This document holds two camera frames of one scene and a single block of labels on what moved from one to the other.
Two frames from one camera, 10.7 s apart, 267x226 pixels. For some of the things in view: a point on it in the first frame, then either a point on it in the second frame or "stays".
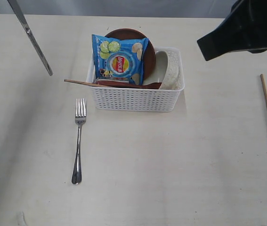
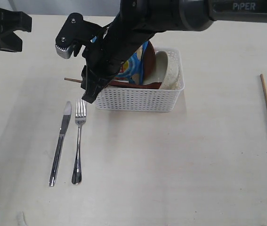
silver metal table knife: [16, 7] to [67, 115]
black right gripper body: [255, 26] to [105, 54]
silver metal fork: [80, 114] stays
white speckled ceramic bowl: [167, 70] stays
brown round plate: [149, 60] stays
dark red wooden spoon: [154, 85] stays
